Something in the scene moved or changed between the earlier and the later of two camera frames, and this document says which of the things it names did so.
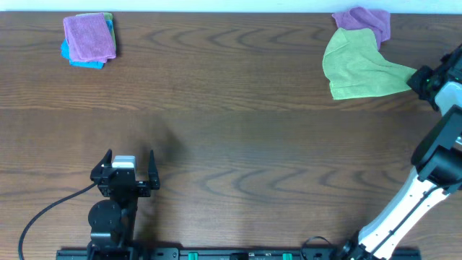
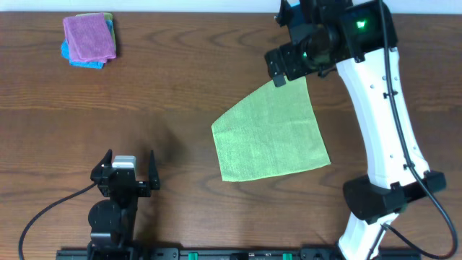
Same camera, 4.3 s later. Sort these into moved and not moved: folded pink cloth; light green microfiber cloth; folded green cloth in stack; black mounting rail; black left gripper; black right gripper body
Moved: light green microfiber cloth; black right gripper body
Not moved: folded green cloth in stack; folded pink cloth; black mounting rail; black left gripper
